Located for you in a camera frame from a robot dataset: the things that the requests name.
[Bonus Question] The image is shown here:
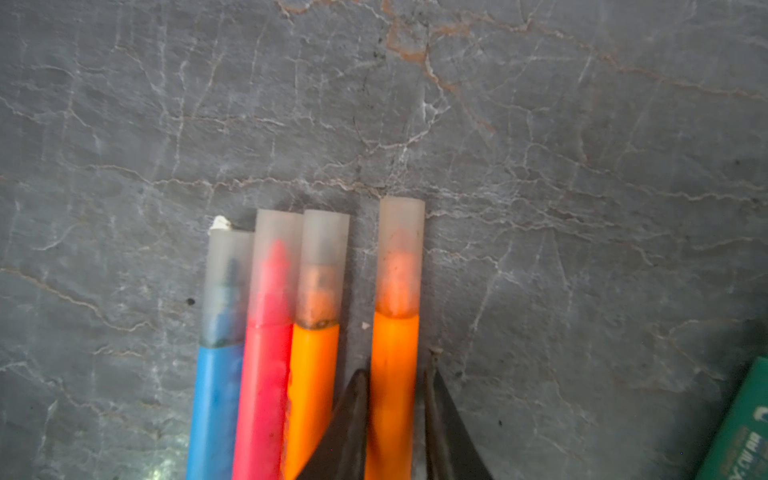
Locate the light blue marker pen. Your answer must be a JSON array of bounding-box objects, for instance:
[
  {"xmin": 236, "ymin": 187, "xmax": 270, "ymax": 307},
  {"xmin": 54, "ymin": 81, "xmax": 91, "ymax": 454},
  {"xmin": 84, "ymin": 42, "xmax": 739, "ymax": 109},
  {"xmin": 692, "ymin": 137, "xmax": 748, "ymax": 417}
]
[{"xmin": 185, "ymin": 228, "xmax": 253, "ymax": 479}]

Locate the red marker pen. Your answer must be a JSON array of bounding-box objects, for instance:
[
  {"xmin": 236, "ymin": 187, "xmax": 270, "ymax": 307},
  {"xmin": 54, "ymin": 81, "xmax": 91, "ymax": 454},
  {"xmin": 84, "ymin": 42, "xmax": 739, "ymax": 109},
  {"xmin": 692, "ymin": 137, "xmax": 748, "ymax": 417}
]
[{"xmin": 232, "ymin": 209, "xmax": 303, "ymax": 479}]

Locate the teal green marker pen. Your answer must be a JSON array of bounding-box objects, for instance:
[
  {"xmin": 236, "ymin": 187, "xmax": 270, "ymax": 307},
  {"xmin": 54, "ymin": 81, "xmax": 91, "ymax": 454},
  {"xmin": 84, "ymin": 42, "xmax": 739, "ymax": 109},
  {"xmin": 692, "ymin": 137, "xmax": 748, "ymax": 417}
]
[{"xmin": 695, "ymin": 357, "xmax": 768, "ymax": 480}]

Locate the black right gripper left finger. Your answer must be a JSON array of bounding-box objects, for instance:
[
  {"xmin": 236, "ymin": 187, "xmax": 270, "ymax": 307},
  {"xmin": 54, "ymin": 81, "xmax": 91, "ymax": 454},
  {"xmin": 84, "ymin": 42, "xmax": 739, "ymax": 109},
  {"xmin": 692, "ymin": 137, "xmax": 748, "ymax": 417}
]
[{"xmin": 297, "ymin": 369, "xmax": 369, "ymax": 480}]

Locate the dark orange marker pen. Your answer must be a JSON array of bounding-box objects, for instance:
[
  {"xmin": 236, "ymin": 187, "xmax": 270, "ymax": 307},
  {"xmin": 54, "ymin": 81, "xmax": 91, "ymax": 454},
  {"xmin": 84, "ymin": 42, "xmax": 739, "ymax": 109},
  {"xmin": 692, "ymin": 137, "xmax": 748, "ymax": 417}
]
[{"xmin": 282, "ymin": 210, "xmax": 350, "ymax": 479}]

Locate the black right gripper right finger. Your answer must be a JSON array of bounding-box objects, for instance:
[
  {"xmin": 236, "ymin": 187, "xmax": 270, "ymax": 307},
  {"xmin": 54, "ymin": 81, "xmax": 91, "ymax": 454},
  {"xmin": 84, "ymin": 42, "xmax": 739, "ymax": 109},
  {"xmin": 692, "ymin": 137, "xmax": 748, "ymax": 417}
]
[{"xmin": 424, "ymin": 354, "xmax": 493, "ymax": 480}]

